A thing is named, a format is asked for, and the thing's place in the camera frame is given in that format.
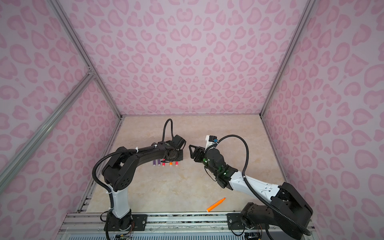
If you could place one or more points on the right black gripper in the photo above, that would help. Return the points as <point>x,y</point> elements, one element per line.
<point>198,150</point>

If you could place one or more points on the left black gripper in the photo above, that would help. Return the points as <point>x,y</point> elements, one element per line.
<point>181,156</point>

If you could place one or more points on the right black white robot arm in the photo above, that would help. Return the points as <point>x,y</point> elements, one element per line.
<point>282,205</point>

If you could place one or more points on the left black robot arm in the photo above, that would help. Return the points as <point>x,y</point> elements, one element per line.
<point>115,172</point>

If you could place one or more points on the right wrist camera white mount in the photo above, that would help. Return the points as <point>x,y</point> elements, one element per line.
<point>210,140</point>

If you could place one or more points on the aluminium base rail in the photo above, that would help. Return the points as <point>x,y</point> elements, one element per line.
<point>168,226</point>

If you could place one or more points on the aluminium frame corner post left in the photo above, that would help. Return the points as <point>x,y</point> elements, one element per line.
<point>79,46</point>

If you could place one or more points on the aluminium frame corner post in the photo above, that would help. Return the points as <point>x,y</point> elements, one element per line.
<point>297,34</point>
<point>79,46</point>

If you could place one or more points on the aluminium frame strut left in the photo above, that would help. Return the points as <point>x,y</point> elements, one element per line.
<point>19,160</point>

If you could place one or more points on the aluminium frame corner post right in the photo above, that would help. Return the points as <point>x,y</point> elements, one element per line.
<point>297,34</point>

